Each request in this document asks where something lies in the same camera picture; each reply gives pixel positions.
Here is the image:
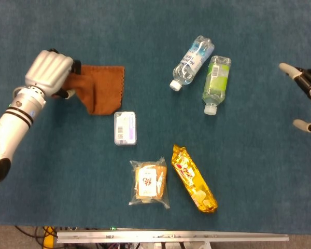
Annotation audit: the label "teal table carpet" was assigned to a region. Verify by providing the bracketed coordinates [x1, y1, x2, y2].
[0, 0, 311, 236]

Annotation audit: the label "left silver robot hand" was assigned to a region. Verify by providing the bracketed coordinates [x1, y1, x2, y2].
[24, 48, 81, 100]

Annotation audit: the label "aluminium rail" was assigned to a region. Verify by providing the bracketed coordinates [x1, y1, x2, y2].
[56, 230, 290, 244]

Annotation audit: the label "bagged bread with white label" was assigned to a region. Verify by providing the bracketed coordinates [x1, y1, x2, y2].
[129, 157, 171, 210]

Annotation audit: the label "clear plastic box purple label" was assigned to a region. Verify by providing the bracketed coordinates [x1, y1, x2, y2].
[113, 111, 137, 146]

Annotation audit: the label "black floor cables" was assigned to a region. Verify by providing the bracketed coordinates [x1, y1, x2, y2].
[14, 225, 45, 249]

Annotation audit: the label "green-label clear water bottle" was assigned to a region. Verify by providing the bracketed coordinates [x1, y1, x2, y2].
[202, 55, 232, 116]

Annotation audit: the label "blue-label clear water bottle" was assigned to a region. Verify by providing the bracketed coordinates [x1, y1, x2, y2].
[169, 35, 215, 91]

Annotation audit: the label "gold foil biscuit packet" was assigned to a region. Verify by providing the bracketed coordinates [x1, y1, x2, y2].
[172, 144, 218, 214]

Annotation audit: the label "brown cloth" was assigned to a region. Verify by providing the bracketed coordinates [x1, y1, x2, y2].
[51, 64, 125, 116]

